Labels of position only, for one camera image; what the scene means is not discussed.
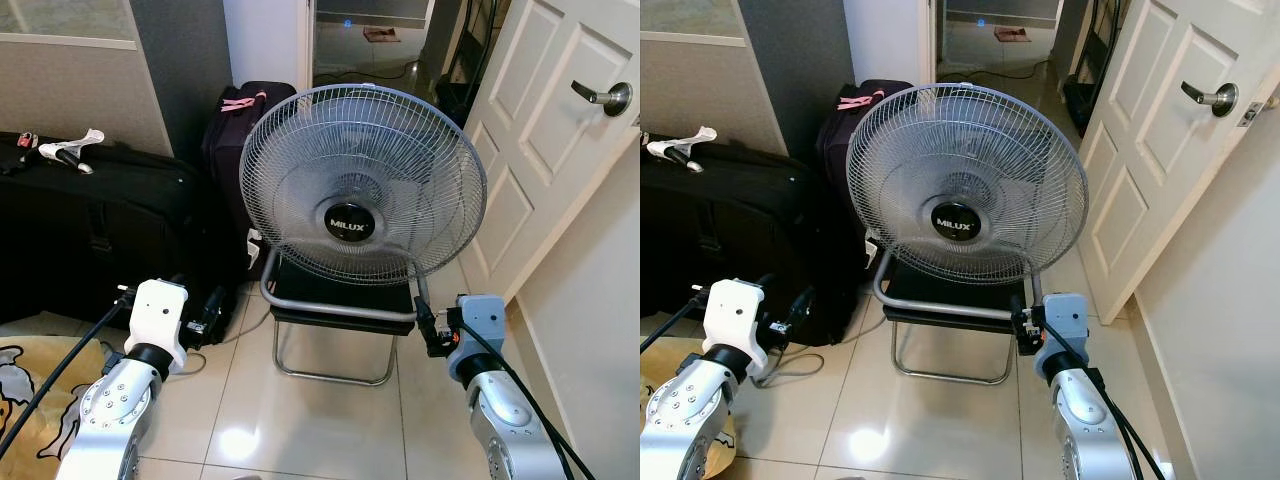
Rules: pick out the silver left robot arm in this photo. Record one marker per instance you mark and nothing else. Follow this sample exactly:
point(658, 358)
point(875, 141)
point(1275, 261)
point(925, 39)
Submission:
point(110, 410)
point(685, 420)

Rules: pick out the white crumpled cloth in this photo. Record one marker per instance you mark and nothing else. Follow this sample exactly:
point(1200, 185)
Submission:
point(65, 150)
point(675, 148)

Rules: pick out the frosted window pane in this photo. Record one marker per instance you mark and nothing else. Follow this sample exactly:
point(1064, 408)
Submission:
point(690, 18)
point(60, 20)

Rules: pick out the grey Milux pedestal fan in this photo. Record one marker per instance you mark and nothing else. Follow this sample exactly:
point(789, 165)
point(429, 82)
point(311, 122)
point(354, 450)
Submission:
point(955, 222)
point(350, 222)

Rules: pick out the dark purple travel bag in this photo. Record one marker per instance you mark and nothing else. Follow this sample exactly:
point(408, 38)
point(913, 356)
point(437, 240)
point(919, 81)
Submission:
point(225, 150)
point(835, 150)

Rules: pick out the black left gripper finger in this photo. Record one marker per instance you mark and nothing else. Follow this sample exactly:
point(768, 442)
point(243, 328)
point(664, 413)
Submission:
point(801, 310)
point(218, 308)

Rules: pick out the small red tag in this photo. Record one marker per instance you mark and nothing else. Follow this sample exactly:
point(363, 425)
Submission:
point(27, 140)

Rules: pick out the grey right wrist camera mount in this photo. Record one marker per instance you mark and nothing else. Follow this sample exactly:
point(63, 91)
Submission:
point(485, 320)
point(1065, 320)

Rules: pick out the black rack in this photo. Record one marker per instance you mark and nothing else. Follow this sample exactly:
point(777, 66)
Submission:
point(465, 80)
point(1085, 100)

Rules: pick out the pink ribbon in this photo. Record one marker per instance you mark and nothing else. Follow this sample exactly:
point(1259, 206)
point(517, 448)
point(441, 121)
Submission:
point(858, 102)
point(240, 103)

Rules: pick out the metal door latch plate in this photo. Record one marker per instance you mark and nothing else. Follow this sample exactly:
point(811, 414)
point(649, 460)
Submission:
point(1247, 114)

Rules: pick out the small red floor item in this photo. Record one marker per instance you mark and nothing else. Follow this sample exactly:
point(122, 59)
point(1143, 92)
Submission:
point(380, 34)
point(1010, 34)

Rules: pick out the white panelled door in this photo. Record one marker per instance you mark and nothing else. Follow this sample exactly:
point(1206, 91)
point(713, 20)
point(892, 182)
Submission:
point(540, 150)
point(1150, 150)

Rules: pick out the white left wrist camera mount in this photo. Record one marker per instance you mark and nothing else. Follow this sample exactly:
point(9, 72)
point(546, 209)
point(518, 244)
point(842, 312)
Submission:
point(155, 315)
point(735, 315)

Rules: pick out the black chair chrome frame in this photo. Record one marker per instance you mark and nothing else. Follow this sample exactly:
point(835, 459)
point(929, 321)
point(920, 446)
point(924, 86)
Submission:
point(340, 298)
point(945, 298)

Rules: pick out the large black suitcase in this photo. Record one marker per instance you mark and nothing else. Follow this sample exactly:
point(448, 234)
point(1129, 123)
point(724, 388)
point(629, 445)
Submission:
point(720, 230)
point(100, 220)

